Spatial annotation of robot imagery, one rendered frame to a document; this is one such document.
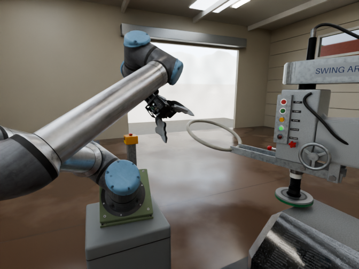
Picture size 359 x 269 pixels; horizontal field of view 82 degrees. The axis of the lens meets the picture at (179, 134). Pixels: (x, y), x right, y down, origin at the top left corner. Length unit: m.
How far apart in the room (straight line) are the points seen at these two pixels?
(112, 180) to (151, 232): 0.34
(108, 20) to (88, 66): 1.51
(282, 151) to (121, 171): 0.94
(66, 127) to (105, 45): 6.66
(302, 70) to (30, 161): 1.24
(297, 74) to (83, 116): 1.12
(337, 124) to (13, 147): 1.28
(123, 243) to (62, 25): 6.61
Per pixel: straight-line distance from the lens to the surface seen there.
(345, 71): 1.28
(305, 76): 1.32
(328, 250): 1.35
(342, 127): 1.30
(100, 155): 0.97
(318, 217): 1.50
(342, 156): 1.32
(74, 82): 6.98
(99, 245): 1.09
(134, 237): 1.10
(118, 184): 0.93
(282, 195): 1.53
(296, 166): 1.44
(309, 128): 1.32
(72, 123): 0.50
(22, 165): 0.46
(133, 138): 2.09
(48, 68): 7.06
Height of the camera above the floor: 1.51
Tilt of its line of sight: 12 degrees down
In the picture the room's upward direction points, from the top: straight up
